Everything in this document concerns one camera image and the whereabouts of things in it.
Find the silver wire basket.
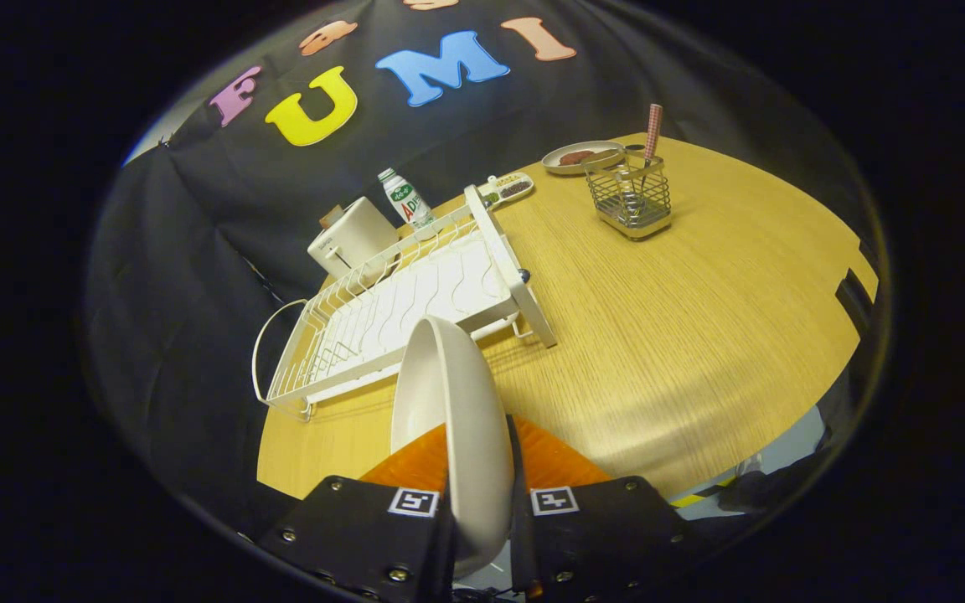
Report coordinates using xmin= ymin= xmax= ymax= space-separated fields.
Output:
xmin=585 ymin=149 xmax=673 ymax=241

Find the white toaster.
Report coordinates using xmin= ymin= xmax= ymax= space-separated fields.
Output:
xmin=307 ymin=197 xmax=401 ymax=280

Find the black table clamp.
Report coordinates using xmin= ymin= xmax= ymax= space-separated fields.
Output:
xmin=834 ymin=268 xmax=877 ymax=336

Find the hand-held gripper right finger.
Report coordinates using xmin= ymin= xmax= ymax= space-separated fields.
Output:
xmin=508 ymin=415 xmax=689 ymax=600

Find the white wire dish rack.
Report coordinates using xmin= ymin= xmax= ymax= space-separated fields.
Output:
xmin=251 ymin=184 xmax=559 ymax=422

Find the white bottle with green label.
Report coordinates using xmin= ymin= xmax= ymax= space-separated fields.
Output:
xmin=377 ymin=167 xmax=438 ymax=231

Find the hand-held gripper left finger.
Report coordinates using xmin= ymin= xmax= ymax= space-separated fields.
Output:
xmin=258 ymin=423 xmax=458 ymax=603

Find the white plate with meat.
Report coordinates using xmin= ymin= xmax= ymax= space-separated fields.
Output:
xmin=541 ymin=140 xmax=627 ymax=176

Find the white round plate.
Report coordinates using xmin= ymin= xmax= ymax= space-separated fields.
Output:
xmin=390 ymin=316 xmax=515 ymax=579

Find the white divided dish with beans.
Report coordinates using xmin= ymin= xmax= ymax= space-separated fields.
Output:
xmin=477 ymin=172 xmax=535 ymax=207

